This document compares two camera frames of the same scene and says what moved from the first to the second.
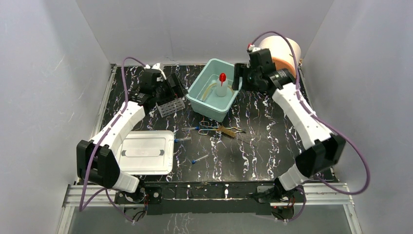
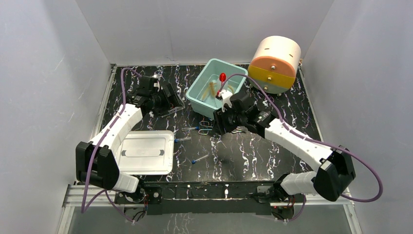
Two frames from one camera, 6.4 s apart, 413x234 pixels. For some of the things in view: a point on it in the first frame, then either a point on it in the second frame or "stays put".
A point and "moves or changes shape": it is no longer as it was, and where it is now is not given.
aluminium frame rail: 80,196 stays put
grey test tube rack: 171,107 moves or changes shape
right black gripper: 239,70 → 220,121
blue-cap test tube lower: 194,161 stays put
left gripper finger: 175,82 → 174,100
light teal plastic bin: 202,92 stays put
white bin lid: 146,152 stays put
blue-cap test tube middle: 177,140 stays put
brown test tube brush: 232,133 → 240,128
